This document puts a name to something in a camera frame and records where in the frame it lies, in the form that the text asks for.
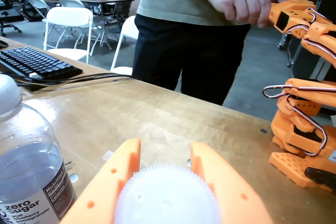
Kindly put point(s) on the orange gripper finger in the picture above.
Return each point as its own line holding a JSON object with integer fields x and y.
{"x": 231, "y": 195}
{"x": 102, "y": 195}

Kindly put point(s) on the clear ribbed water bottle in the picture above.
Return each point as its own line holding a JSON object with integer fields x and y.
{"x": 165, "y": 197}

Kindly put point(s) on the clear vitamin water bottle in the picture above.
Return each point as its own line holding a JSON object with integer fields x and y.
{"x": 26, "y": 155}

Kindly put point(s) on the orange leader arm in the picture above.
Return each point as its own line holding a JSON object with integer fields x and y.
{"x": 291, "y": 14}

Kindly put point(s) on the person's right hand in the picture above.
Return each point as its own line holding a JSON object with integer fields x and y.
{"x": 241, "y": 1}

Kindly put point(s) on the black computer keyboard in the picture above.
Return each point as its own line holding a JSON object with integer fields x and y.
{"x": 34, "y": 62}

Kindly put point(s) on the black trousers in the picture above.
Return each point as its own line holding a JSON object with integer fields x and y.
{"x": 183, "y": 51}

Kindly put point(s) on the white folding chair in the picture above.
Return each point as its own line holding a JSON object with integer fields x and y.
{"x": 71, "y": 2}
{"x": 68, "y": 14}
{"x": 36, "y": 2}
{"x": 130, "y": 28}

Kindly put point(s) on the black computer mouse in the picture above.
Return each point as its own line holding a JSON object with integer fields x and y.
{"x": 2, "y": 44}

